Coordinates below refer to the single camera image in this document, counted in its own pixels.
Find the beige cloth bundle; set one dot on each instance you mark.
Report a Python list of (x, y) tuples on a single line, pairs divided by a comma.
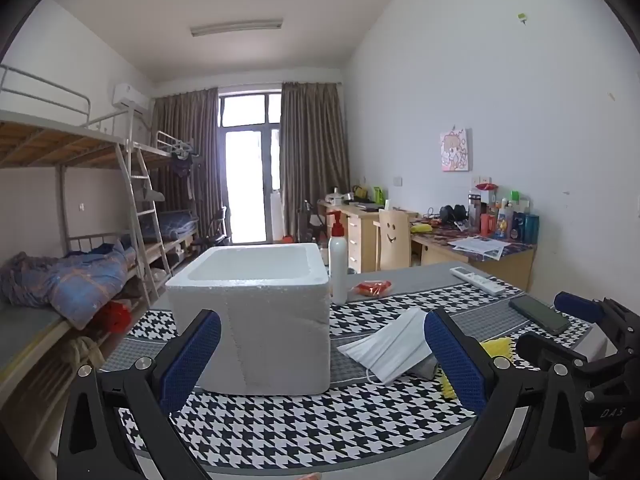
[(82, 350)]

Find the brown curtain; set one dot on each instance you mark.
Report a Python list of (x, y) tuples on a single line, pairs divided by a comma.
[(192, 125), (312, 140)]

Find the green wall hook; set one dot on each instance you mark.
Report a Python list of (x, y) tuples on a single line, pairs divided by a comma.
[(522, 17)]

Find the grey cloth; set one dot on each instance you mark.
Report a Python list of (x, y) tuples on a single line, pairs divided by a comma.
[(425, 367)]

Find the pink cartoon wall picture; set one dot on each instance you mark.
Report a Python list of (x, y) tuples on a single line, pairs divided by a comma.
[(456, 150)]

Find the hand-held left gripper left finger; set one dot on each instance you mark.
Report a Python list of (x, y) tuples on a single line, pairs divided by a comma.
[(190, 360)]

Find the metal bunk bed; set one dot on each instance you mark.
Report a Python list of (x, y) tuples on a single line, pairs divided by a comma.
[(40, 137), (165, 152)]

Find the wooden chair with smiley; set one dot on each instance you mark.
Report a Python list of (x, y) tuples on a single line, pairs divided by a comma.
[(392, 235)]

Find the white face mask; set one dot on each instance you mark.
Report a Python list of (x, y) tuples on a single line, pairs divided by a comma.
[(390, 345)]

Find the dark hanging clothes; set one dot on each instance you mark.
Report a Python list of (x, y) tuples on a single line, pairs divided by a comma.
[(182, 162)]

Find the wooden desk with printed cover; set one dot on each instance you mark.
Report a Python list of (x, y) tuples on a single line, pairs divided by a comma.
[(515, 265)]

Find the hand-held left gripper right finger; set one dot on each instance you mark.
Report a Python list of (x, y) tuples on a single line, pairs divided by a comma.
[(452, 360)]

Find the printed paper sheets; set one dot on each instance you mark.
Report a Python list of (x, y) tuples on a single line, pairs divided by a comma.
[(480, 246)]

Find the yellow scrub brush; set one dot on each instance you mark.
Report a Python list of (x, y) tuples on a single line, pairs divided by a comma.
[(497, 347)]

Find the white wall socket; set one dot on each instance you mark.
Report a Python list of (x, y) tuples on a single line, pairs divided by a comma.
[(482, 180)]

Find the red plastic bag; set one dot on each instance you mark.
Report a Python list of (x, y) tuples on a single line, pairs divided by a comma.
[(114, 316)]

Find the ceiling tube lamp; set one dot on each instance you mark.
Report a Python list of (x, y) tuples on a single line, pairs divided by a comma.
[(236, 27)]

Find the white pump bottle red cap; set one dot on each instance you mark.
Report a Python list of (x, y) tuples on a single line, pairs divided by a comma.
[(338, 265)]

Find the blue checked quilt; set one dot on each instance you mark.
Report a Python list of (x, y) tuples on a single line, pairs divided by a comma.
[(75, 280)]

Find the black folding chair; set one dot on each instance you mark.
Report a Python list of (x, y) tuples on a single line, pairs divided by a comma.
[(219, 225)]

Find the red snack packet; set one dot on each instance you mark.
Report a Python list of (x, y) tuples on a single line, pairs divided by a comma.
[(372, 288)]

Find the row of toiletry bottles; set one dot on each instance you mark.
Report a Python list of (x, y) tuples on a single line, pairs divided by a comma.
[(520, 222)]

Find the blue checked bedding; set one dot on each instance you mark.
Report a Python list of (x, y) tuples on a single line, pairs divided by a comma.
[(172, 222)]

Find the metal bunk ladder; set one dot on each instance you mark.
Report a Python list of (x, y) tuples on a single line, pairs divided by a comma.
[(145, 220)]

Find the yellow desk item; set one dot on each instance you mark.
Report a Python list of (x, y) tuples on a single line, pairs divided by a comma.
[(422, 228)]

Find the white tall appliance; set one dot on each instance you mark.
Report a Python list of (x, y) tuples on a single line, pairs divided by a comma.
[(275, 215)]

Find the green packet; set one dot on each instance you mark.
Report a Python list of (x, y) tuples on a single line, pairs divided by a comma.
[(378, 195)]

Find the grey towel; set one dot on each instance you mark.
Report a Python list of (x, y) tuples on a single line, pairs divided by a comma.
[(152, 193)]

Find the glass balcony door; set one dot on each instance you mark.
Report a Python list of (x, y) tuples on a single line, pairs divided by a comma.
[(247, 180)]

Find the white remote control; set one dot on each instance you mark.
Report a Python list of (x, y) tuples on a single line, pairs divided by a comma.
[(477, 280)]

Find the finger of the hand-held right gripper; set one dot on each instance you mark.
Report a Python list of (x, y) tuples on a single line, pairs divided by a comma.
[(575, 306), (542, 347)]

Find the black headphones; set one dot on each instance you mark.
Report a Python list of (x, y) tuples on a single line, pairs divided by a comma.
[(452, 213)]

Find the metal folding stand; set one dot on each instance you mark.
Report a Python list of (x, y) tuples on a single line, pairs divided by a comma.
[(306, 217)]

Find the white air conditioner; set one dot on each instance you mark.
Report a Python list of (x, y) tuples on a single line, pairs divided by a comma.
[(130, 96)]

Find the black smartphone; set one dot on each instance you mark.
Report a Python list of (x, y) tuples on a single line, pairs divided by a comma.
[(540, 314)]

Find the white foam box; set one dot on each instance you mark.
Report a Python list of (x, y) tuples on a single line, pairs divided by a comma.
[(260, 330)]

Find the houndstooth table cloth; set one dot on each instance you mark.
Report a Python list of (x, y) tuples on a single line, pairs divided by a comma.
[(310, 430)]

